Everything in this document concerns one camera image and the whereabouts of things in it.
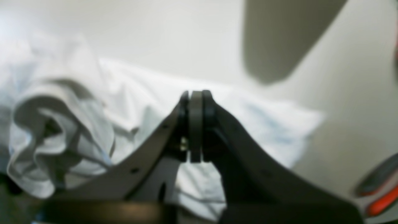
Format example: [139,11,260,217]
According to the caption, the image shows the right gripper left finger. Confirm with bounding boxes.
[37,91,203,224]

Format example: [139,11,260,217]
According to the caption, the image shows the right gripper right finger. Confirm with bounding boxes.
[202,90,364,224]

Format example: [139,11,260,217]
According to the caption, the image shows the red grey pliers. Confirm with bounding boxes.
[354,153,398,218]

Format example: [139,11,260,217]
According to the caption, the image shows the white t-shirt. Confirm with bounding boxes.
[0,31,324,221]

